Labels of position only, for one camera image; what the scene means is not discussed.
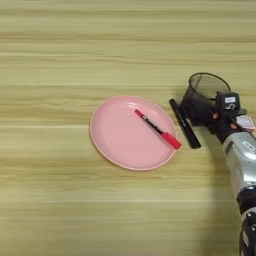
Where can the black mesh pen cup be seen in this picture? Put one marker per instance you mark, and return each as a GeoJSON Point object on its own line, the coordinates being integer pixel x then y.
{"type": "Point", "coordinates": [205, 85]}

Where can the black marker pen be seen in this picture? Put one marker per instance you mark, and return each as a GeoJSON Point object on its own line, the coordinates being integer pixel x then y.
{"type": "Point", "coordinates": [185, 125]}

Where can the small black box white label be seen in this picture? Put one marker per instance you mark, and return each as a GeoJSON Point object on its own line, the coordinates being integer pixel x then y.
{"type": "Point", "coordinates": [228, 101]}

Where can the pink round plate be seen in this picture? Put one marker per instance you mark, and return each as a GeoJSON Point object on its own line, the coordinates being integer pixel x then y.
{"type": "Point", "coordinates": [120, 136]}

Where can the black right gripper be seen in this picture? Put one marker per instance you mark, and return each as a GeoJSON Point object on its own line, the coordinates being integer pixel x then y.
{"type": "Point", "coordinates": [221, 128]}

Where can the red marker pen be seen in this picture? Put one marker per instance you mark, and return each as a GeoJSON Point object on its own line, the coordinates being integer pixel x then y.
{"type": "Point", "coordinates": [156, 128]}

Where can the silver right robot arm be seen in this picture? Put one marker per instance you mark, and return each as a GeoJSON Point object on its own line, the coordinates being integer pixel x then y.
{"type": "Point", "coordinates": [241, 160]}

